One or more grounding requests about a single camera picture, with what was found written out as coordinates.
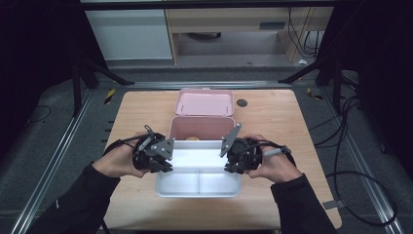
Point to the long aluminium floor rail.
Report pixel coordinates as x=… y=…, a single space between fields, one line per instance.
x=363 y=175
x=48 y=169

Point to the grey tape piece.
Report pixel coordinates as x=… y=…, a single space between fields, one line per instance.
x=333 y=204

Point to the black curtain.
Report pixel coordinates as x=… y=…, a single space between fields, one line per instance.
x=383 y=65
x=35 y=58

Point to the light wooden desk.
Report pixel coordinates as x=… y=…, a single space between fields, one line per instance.
x=227 y=19

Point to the black round table grommet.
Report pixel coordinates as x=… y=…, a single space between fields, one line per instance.
x=242 y=103

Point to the white cabinet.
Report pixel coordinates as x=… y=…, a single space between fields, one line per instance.
x=130 y=34

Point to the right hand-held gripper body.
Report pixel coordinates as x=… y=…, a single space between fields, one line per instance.
x=245 y=154

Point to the white divided tray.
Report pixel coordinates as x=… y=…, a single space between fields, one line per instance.
x=198 y=182

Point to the short aluminium floor rail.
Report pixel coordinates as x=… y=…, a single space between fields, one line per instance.
x=207 y=85

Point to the person's left hand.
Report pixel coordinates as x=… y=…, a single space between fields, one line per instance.
x=118 y=161

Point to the black metal stand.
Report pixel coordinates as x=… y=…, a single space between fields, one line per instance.
x=77 y=94
x=337 y=87

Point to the dark round object under desk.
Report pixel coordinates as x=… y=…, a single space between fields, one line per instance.
x=204 y=35

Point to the person's right hand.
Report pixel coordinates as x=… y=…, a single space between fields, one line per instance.
x=276 y=167

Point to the yellow and black tape strip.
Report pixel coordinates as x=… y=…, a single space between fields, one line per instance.
x=109 y=96
x=314 y=93

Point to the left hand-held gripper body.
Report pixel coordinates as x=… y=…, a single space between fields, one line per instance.
x=146 y=152

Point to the crumpled white paper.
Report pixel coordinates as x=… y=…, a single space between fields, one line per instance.
x=302 y=61

